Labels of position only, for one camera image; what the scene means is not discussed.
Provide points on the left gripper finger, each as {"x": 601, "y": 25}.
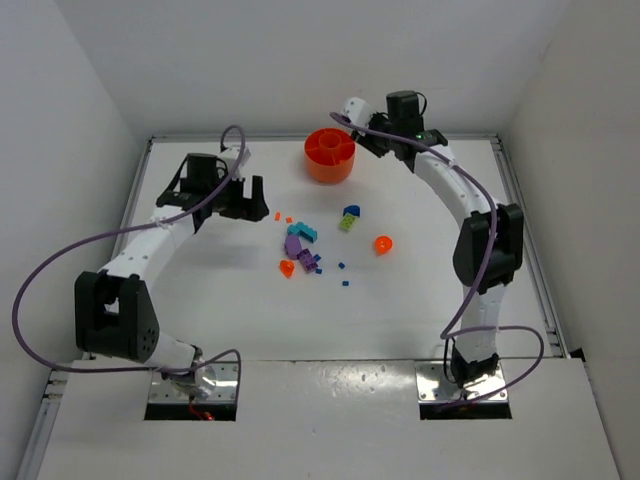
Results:
{"x": 256, "y": 198}
{"x": 246, "y": 211}

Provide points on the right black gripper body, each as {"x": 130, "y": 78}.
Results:
{"x": 376, "y": 141}

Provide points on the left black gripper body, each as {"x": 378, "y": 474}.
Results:
{"x": 234, "y": 198}

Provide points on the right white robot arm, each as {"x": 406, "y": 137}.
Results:
{"x": 489, "y": 248}

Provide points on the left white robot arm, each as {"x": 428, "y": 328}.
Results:
{"x": 114, "y": 313}

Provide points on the purple rounded lego piece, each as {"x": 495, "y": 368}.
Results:
{"x": 292, "y": 246}

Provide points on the long teal lego brick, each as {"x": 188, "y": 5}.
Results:
{"x": 307, "y": 232}

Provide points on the orange heart-shaped piece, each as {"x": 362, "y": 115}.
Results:
{"x": 287, "y": 268}

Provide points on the purple flat lego plate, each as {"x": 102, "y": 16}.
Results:
{"x": 307, "y": 260}

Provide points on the orange divided round container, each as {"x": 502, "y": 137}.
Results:
{"x": 329, "y": 155}

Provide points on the blue curved lego piece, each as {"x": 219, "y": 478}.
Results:
{"x": 353, "y": 210}

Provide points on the green lego brick upside-down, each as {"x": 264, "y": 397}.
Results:
{"x": 347, "y": 222}

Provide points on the orange round cone piece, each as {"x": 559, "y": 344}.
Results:
{"x": 383, "y": 245}

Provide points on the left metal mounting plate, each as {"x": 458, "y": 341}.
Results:
{"x": 213, "y": 384}

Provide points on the metal mounting plate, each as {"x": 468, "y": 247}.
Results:
{"x": 213, "y": 384}
{"x": 434, "y": 388}

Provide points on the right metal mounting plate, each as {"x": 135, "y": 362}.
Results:
{"x": 434, "y": 388}

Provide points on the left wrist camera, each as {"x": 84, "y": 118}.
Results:
{"x": 234, "y": 157}

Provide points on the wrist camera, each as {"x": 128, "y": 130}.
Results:
{"x": 358, "y": 111}
{"x": 234, "y": 157}

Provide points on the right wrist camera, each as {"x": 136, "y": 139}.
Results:
{"x": 358, "y": 111}

